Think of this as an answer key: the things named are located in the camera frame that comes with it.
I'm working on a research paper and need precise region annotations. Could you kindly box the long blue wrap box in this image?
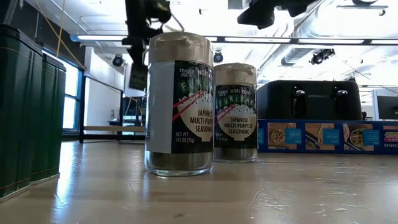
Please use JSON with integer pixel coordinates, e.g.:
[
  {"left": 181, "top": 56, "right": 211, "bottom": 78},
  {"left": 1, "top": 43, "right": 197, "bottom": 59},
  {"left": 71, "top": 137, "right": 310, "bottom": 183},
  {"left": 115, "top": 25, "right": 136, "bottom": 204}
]
[{"left": 256, "top": 119, "right": 398, "bottom": 156}]

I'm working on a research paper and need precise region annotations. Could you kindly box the black monitor screen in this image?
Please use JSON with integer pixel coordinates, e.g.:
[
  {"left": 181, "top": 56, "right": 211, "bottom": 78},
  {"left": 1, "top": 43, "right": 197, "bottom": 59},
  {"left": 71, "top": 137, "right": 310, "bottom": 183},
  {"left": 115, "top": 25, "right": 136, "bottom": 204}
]
[{"left": 376, "top": 95, "right": 398, "bottom": 121}]

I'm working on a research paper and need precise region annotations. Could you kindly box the long overhead light bar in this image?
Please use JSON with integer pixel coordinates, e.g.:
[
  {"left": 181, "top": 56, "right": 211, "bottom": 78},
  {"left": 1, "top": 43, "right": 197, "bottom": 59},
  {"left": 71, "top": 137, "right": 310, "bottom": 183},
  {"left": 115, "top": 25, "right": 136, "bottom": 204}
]
[{"left": 70, "top": 34, "right": 398, "bottom": 47}]

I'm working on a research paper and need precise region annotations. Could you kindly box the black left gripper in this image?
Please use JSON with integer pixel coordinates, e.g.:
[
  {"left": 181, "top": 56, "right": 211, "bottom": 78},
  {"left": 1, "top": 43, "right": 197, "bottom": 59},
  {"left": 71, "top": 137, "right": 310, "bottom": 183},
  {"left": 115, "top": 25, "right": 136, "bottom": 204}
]
[{"left": 121, "top": 11, "right": 165, "bottom": 67}]

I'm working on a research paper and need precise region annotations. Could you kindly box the black four-slot toaster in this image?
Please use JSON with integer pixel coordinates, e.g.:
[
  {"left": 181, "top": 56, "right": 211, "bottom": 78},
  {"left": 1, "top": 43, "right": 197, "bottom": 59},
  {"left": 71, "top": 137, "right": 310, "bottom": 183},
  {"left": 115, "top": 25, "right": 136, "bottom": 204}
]
[{"left": 256, "top": 80, "right": 365, "bottom": 121}]

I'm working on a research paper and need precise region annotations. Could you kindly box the yellow cable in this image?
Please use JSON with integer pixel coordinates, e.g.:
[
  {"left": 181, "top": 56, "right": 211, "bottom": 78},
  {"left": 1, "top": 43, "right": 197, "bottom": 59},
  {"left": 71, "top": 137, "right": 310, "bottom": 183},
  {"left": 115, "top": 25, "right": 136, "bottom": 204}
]
[{"left": 34, "top": 0, "right": 88, "bottom": 71}]

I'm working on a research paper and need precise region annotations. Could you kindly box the tan-lidded furikake seasoning jar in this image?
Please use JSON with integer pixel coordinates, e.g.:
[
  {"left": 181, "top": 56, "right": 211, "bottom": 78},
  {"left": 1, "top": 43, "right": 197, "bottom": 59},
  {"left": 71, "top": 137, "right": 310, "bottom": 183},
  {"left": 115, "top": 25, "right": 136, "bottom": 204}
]
[
  {"left": 144, "top": 30, "right": 215, "bottom": 177},
  {"left": 212, "top": 62, "right": 259, "bottom": 164}
]

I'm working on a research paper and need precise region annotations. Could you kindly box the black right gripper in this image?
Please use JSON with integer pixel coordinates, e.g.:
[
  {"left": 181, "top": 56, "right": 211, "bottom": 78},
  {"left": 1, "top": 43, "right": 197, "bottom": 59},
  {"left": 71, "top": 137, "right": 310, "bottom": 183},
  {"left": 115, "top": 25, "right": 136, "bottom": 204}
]
[{"left": 237, "top": 2, "right": 277, "bottom": 30}]

